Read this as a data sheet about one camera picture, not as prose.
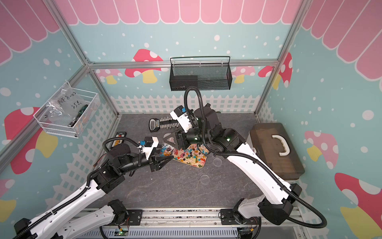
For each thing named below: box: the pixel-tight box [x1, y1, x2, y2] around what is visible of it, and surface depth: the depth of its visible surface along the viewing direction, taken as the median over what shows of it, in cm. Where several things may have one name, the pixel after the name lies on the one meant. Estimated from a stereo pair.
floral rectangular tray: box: [172, 143, 209, 169], surface depth 96 cm
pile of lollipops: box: [173, 143, 210, 168], surface depth 96 cm
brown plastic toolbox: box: [246, 122, 305, 183], surface depth 80 cm
